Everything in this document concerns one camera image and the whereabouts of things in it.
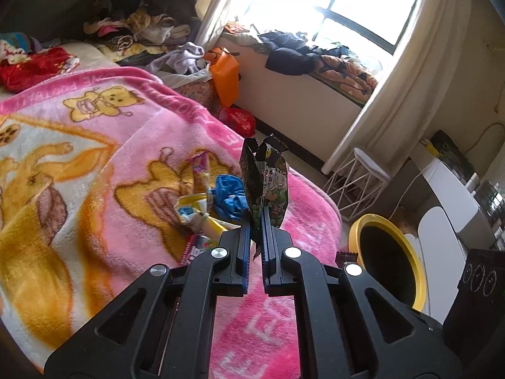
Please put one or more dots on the crumpled blue plastic bag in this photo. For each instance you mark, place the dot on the crumpled blue plastic bag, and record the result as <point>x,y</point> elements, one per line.
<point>229,198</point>

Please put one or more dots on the red patterned cloth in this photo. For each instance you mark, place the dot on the red patterned cloth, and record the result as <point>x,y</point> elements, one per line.
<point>36,68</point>

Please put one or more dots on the dark green headboard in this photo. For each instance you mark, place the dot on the dark green headboard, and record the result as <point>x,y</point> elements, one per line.
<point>46,20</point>

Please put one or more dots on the pile of clothes on bed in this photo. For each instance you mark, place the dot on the pile of clothes on bed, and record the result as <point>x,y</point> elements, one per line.
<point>134,31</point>

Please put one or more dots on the pink purple candy wrapper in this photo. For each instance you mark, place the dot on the pink purple candy wrapper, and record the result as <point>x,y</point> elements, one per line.
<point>200,171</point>

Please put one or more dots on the window with dark frame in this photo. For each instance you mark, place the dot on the window with dark frame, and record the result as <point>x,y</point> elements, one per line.
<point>360,24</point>

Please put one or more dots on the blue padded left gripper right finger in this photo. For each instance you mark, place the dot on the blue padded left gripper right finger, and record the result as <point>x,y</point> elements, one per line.
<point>278,276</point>

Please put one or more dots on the red plastic bag on floor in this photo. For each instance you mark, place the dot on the red plastic bag on floor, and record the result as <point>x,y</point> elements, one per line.
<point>240,121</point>

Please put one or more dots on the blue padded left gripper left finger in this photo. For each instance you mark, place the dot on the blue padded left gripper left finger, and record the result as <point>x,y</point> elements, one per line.
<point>231,274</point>

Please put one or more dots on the yellow white snack wrapper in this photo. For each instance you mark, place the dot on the yellow white snack wrapper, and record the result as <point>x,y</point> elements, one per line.
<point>193,212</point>

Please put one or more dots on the white desk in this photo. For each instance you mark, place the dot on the white desk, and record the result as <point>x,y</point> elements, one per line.
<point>463,211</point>

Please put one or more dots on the pink cartoon bear blanket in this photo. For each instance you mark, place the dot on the pink cartoon bear blanket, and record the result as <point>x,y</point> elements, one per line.
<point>92,166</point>

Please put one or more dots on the candy tube with red cap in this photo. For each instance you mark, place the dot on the candy tube with red cap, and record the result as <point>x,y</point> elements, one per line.
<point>198,243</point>

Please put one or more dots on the grey lavender garment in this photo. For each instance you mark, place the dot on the grey lavender garment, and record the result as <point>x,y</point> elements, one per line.
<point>186,59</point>

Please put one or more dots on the floral fabric laundry basket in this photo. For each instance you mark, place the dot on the floral fabric laundry basket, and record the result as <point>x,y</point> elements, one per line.
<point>198,87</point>

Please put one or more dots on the dark navy jacket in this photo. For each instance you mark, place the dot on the dark navy jacket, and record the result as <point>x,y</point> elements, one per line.
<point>288,54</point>

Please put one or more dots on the cream left curtain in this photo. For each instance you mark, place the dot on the cream left curtain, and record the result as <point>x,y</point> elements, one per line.
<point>213,15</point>

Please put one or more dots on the orange patterned blanket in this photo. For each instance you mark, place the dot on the orange patterned blanket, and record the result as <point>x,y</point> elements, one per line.
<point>349,79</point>

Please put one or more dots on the brown chocolate bar wrapper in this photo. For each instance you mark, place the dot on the brown chocolate bar wrapper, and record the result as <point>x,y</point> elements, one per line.
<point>344,258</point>

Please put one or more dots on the dark green snack wrapper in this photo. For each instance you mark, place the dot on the dark green snack wrapper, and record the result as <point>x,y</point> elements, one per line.
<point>265,179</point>

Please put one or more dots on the cream curtain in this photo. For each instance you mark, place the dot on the cream curtain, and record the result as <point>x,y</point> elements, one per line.
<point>404,104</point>
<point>213,15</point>

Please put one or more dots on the cream right curtain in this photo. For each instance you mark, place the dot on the cream right curtain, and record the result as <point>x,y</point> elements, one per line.
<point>404,104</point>

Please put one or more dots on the orange paper bag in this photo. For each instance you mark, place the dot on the orange paper bag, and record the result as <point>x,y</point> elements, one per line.
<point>225,71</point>

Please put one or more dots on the white wire frame stool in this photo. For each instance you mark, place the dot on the white wire frame stool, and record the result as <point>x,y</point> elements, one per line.
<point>357,182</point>

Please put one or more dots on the yellow rimmed black trash bin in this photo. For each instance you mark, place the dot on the yellow rimmed black trash bin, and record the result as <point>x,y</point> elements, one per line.
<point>387,255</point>

